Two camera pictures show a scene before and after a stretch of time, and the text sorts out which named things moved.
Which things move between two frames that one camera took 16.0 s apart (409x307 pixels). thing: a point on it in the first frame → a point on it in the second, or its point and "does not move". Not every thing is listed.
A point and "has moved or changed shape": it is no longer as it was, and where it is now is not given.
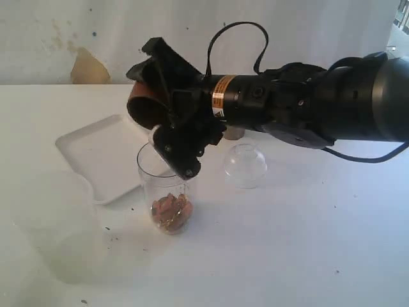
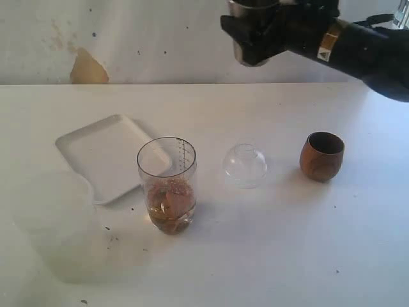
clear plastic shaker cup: (171, 198) does not move
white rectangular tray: (105, 153) does not move
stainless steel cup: (234, 133) → (261, 10)
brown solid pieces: (170, 213) has moved or changed shape
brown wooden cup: (147, 105) → (321, 155)
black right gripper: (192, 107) → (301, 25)
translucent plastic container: (57, 213) does not move
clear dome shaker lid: (245, 165) does not move
